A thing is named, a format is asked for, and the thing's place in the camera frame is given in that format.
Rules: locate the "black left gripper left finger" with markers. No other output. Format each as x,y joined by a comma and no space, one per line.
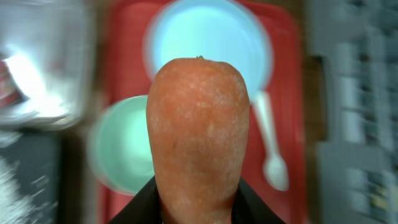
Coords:
144,208

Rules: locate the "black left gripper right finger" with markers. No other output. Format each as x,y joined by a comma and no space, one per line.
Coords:
249,208

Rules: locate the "white plastic spoon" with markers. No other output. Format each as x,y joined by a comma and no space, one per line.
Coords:
274,167

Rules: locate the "mint green bowl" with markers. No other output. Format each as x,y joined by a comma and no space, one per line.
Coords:
118,147

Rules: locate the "orange carrot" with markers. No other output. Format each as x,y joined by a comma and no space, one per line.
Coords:
198,122

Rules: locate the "light blue plate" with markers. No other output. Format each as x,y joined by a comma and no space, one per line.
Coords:
218,30

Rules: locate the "red snack wrapper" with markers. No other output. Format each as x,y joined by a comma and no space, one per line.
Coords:
10,93

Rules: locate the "grey-blue dishwasher rack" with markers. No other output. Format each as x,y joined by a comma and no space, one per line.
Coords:
357,163

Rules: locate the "black waste tray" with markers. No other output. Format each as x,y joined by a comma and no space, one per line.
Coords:
39,154

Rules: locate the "spilled white rice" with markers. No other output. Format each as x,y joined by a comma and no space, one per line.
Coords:
15,207

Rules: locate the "red plastic tray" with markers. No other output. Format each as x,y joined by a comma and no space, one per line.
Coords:
125,76

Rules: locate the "clear plastic bin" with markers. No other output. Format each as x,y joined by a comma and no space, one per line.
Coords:
48,47

